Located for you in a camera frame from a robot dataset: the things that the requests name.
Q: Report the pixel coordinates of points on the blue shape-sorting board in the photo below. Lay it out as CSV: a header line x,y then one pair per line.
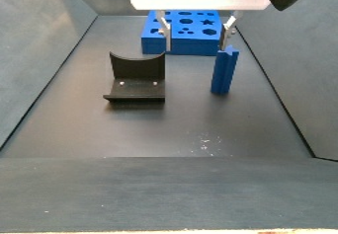
x,y
196,33

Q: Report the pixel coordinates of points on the black curved holder bracket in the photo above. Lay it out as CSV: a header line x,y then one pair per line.
x,y
140,79

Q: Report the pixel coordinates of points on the blue star-shaped peg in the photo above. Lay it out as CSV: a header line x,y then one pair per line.
x,y
224,70

